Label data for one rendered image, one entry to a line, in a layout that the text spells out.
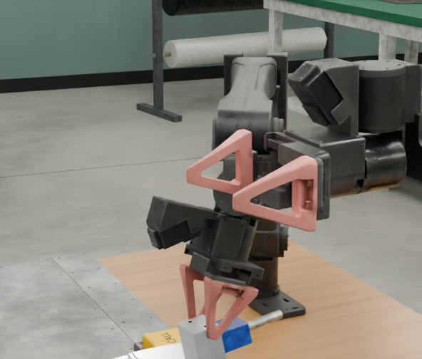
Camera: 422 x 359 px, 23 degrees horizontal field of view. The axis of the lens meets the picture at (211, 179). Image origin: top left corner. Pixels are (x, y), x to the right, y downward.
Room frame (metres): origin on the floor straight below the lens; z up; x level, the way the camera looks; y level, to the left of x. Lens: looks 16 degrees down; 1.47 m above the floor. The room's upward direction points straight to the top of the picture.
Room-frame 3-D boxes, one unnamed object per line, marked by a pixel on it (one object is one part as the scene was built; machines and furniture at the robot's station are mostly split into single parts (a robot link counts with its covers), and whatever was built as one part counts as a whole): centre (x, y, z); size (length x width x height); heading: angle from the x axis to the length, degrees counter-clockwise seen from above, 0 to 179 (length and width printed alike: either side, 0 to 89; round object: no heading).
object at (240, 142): (0.97, -0.02, 1.20); 0.09 x 0.07 x 0.07; 116
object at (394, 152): (1.00, -0.16, 1.21); 0.07 x 0.06 x 0.07; 116
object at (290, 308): (1.63, -0.08, 0.84); 0.20 x 0.07 x 0.08; 26
